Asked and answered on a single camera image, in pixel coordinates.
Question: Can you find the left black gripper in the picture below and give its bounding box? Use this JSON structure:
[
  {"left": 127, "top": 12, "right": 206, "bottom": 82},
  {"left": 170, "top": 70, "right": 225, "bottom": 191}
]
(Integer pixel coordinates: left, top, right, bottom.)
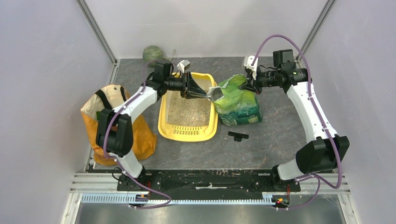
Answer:
[{"left": 164, "top": 71, "right": 206, "bottom": 100}]

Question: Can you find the grey metal scoop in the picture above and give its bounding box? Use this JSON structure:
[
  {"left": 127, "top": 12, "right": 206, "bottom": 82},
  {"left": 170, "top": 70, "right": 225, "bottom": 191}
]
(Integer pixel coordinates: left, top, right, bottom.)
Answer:
[{"left": 204, "top": 86, "right": 224, "bottom": 102}]

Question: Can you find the green litter bag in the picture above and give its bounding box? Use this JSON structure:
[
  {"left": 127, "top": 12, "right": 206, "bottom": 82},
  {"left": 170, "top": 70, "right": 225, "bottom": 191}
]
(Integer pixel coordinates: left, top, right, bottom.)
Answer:
[{"left": 214, "top": 74, "right": 262, "bottom": 126}]

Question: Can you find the black bag clip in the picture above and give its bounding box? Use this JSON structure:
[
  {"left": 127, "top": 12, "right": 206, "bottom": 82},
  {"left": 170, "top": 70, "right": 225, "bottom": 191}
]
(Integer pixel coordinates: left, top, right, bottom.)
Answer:
[{"left": 228, "top": 132, "right": 249, "bottom": 142}]

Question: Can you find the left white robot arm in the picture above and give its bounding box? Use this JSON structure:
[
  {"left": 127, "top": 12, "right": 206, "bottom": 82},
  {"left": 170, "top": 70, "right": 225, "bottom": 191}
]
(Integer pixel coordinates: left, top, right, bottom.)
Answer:
[{"left": 96, "top": 59, "right": 206, "bottom": 191}]

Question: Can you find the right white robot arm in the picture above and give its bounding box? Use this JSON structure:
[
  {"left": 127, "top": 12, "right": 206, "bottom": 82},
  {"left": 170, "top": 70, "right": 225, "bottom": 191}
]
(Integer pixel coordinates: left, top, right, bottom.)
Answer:
[{"left": 239, "top": 49, "right": 350, "bottom": 191}]

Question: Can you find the yellow litter box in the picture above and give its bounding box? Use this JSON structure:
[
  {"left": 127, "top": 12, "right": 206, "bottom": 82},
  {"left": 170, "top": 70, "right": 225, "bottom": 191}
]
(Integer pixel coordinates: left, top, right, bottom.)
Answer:
[{"left": 157, "top": 91, "right": 218, "bottom": 142}]

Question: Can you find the green round ball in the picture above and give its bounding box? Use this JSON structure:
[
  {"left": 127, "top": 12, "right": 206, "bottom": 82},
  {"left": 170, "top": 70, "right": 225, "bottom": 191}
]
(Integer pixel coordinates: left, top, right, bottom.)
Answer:
[{"left": 142, "top": 45, "right": 164, "bottom": 63}]

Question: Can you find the orange shopping bag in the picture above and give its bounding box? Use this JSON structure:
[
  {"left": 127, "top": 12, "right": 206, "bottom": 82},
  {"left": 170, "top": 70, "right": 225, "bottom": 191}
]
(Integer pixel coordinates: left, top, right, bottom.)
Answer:
[{"left": 80, "top": 84, "right": 157, "bottom": 166}]

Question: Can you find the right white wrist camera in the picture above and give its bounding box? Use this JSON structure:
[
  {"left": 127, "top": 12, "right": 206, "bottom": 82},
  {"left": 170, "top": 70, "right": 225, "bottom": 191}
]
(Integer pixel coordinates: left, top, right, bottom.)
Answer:
[{"left": 242, "top": 56, "right": 258, "bottom": 80}]

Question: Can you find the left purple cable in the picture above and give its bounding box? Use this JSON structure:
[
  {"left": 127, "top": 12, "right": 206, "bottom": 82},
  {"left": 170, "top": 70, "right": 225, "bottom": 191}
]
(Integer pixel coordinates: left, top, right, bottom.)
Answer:
[{"left": 102, "top": 59, "right": 172, "bottom": 210}]

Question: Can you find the purple cable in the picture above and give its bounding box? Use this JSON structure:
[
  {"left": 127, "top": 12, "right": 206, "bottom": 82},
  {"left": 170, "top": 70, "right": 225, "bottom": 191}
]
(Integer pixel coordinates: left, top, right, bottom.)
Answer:
[
  {"left": 254, "top": 35, "right": 343, "bottom": 211},
  {"left": 102, "top": 59, "right": 172, "bottom": 210}
]

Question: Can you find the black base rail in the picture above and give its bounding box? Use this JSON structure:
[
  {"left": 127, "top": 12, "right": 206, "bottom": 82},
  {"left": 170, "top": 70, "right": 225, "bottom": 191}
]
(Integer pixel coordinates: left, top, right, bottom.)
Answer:
[{"left": 117, "top": 169, "right": 301, "bottom": 201}]

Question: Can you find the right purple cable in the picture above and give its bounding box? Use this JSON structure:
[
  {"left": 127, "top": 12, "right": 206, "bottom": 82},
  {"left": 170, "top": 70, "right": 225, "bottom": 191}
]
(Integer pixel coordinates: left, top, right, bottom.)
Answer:
[{"left": 254, "top": 35, "right": 343, "bottom": 211}]

